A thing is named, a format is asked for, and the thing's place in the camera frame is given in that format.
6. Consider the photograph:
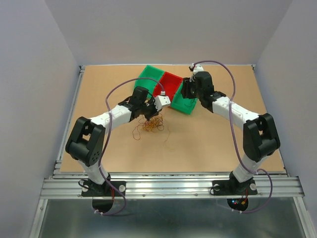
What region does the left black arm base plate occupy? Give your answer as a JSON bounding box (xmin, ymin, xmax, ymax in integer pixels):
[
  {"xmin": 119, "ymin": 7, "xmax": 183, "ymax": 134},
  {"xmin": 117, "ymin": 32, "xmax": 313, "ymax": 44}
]
[{"xmin": 78, "ymin": 179, "xmax": 126, "ymax": 198}]

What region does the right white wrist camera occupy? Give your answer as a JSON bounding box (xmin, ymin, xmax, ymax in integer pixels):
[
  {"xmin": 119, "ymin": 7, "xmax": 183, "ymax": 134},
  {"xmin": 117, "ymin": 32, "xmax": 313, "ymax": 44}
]
[{"xmin": 189, "ymin": 63, "xmax": 204, "ymax": 76}]

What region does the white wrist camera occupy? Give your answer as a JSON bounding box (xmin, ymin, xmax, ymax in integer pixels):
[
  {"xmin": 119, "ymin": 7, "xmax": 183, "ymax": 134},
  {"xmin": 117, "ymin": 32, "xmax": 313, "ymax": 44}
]
[
  {"xmin": 155, "ymin": 91, "xmax": 171, "ymax": 112},
  {"xmin": 189, "ymin": 63, "xmax": 204, "ymax": 76}
]

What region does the green plastic bin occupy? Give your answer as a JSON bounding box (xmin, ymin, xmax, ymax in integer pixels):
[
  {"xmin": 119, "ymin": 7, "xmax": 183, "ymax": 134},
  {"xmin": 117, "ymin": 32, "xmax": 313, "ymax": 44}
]
[
  {"xmin": 134, "ymin": 65, "xmax": 164, "ymax": 96},
  {"xmin": 170, "ymin": 83, "xmax": 197, "ymax": 115}
]

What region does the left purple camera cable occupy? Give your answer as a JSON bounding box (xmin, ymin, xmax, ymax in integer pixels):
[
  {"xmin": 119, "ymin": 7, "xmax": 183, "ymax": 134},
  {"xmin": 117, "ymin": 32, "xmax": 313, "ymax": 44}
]
[{"xmin": 93, "ymin": 77, "xmax": 166, "ymax": 217}]

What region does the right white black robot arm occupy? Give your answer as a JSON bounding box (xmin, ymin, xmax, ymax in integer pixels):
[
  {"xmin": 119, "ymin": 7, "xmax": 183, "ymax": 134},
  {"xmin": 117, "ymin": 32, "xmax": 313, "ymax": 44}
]
[{"xmin": 181, "ymin": 71, "xmax": 280, "ymax": 196}]

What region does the aluminium mounting rail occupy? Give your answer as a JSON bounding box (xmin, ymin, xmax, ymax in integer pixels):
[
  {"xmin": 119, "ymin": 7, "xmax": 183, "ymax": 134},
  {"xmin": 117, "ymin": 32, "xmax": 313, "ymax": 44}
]
[{"xmin": 40, "ymin": 173, "xmax": 305, "ymax": 200}]

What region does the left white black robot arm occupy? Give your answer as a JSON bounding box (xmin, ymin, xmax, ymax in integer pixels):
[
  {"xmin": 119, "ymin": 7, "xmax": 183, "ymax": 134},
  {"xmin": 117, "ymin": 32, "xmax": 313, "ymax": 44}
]
[{"xmin": 65, "ymin": 86, "xmax": 170, "ymax": 197}]

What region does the left green plastic bin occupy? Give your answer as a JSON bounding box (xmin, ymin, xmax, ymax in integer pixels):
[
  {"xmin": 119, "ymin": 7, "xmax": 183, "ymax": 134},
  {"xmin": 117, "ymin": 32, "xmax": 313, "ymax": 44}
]
[{"xmin": 134, "ymin": 65, "xmax": 164, "ymax": 96}]

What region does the purple camera cable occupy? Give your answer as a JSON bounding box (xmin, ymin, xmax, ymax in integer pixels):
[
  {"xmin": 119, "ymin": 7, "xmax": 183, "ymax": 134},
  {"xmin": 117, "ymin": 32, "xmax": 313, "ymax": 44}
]
[
  {"xmin": 93, "ymin": 77, "xmax": 166, "ymax": 217},
  {"xmin": 189, "ymin": 60, "xmax": 273, "ymax": 215}
]

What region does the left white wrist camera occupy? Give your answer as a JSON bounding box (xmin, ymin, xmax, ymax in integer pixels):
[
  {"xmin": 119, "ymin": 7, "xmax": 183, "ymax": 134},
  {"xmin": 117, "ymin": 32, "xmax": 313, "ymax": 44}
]
[{"xmin": 155, "ymin": 91, "xmax": 171, "ymax": 112}]

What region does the orange wire bundle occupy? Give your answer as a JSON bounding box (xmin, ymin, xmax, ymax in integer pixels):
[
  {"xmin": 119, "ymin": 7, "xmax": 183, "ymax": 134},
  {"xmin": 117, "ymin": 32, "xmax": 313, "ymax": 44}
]
[{"xmin": 131, "ymin": 113, "xmax": 165, "ymax": 141}]

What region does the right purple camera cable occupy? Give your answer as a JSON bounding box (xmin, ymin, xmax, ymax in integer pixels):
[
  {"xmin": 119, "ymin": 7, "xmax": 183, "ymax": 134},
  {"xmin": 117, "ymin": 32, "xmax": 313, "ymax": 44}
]
[{"xmin": 189, "ymin": 60, "xmax": 273, "ymax": 215}]

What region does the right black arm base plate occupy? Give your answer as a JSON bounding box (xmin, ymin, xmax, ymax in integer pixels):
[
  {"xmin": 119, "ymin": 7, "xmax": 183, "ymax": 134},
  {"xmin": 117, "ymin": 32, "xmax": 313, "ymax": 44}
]
[{"xmin": 210, "ymin": 179, "xmax": 258, "ymax": 196}]

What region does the right green plastic bin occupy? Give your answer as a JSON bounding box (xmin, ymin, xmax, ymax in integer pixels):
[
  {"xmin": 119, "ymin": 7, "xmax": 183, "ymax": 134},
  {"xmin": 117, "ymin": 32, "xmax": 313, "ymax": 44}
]
[{"xmin": 170, "ymin": 83, "xmax": 197, "ymax": 115}]

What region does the red plastic bin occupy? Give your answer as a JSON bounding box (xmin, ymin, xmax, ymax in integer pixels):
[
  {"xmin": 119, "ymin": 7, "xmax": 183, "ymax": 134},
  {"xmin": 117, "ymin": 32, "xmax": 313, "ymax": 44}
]
[{"xmin": 159, "ymin": 72, "xmax": 183, "ymax": 102}]

